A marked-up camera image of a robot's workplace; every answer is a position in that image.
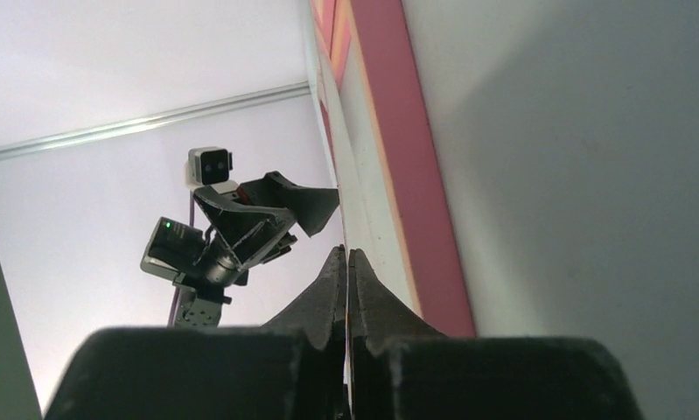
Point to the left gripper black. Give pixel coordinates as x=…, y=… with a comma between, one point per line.
x=241, y=236

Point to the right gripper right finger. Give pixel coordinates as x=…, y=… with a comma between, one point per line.
x=403, y=368

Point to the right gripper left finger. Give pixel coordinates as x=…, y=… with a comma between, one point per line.
x=291, y=367

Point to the pink wooden picture frame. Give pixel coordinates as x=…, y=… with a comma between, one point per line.
x=380, y=148

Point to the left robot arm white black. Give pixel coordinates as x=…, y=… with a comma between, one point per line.
x=173, y=253

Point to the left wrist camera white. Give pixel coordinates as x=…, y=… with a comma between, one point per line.
x=210, y=166

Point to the left corner metal post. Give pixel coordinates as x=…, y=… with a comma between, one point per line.
x=154, y=121

